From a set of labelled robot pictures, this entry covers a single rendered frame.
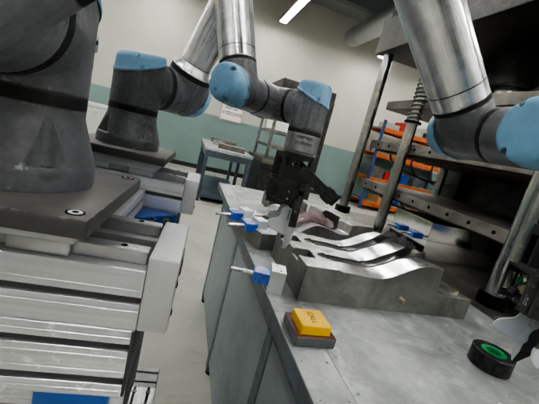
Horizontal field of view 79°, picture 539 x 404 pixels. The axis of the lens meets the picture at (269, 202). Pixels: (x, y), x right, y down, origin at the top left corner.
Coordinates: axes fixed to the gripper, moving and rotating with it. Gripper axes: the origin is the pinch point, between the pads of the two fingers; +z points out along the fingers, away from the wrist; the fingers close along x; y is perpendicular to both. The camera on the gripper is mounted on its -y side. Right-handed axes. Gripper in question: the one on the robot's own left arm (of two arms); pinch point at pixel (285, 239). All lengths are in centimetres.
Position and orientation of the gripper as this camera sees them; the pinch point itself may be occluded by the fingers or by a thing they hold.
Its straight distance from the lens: 77.1
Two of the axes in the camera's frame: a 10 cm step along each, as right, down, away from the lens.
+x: 0.1, 1.9, -9.8
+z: -2.4, 9.5, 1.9
